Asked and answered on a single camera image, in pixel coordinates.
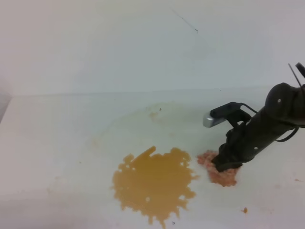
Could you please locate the pinkish rag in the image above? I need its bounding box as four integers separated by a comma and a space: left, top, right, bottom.
197, 150, 242, 187

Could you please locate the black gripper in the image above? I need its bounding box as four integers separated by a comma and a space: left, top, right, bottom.
211, 111, 293, 172

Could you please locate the brown coffee puddle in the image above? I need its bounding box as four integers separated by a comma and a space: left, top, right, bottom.
112, 146, 199, 229

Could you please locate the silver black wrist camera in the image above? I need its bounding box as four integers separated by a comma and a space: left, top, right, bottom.
203, 102, 251, 128

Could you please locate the black cable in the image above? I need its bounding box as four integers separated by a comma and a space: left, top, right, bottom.
274, 126, 300, 143

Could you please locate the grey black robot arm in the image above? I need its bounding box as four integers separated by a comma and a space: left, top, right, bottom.
208, 83, 305, 172

